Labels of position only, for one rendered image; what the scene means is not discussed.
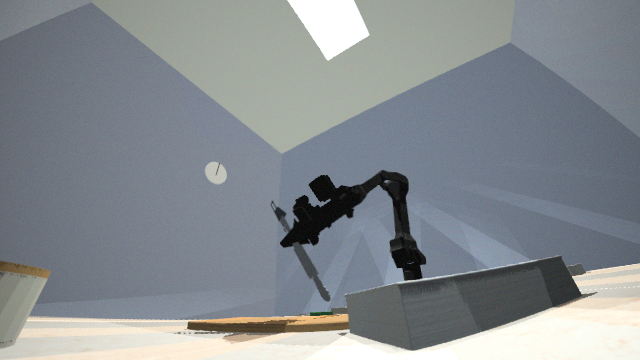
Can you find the wooden board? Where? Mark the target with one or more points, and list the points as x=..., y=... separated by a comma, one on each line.
x=273, y=324

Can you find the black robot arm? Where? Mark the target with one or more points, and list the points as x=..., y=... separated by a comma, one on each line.
x=403, y=247

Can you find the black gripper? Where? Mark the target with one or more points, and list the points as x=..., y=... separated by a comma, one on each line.
x=308, y=227

